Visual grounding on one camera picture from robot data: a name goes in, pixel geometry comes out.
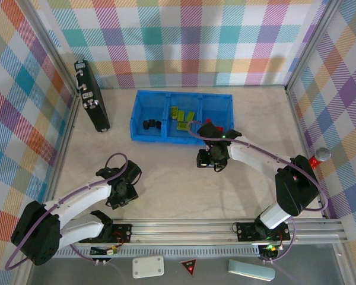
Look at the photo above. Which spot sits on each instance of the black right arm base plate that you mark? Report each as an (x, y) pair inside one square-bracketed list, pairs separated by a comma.
[(246, 231)]

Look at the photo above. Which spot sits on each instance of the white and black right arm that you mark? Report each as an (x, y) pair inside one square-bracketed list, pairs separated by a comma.
[(290, 190)]

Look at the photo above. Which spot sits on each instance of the aluminium frame post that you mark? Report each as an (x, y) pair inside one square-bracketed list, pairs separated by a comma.
[(50, 44), (311, 44)]

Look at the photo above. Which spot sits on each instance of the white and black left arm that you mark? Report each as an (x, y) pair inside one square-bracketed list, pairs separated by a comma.
[(77, 199)]

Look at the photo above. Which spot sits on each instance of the green and yellow connector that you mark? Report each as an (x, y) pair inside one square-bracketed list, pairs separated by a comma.
[(112, 251)]

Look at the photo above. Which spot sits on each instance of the white rectangular plate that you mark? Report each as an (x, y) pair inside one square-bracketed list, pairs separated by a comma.
[(148, 267)]

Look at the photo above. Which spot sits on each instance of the blue three-compartment plastic bin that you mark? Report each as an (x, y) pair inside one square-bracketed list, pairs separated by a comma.
[(154, 104)]

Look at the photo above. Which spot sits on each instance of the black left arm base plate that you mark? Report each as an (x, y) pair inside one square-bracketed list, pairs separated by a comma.
[(121, 233)]

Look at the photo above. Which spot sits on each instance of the black hard case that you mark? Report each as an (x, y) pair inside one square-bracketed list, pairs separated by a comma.
[(93, 101)]

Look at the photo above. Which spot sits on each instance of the pale blue-grey flat block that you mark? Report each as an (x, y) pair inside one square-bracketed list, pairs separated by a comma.
[(250, 270)]

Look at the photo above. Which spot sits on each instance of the green lego brick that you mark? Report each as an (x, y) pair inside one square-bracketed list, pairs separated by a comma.
[(190, 116), (181, 116), (174, 112), (182, 126)]

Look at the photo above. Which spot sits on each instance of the black lego brick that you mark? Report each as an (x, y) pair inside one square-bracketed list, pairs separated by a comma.
[(146, 124), (157, 124)]

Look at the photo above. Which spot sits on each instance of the red triangular stop button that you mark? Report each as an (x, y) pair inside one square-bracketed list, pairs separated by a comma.
[(188, 266)]

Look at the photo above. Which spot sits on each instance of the aluminium right frame post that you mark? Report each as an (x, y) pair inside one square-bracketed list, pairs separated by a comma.
[(311, 44)]

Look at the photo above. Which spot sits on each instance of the aluminium left frame post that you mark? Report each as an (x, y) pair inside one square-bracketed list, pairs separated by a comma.
[(50, 44)]

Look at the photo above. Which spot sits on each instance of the aluminium front rail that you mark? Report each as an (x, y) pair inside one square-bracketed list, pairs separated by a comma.
[(181, 228)]

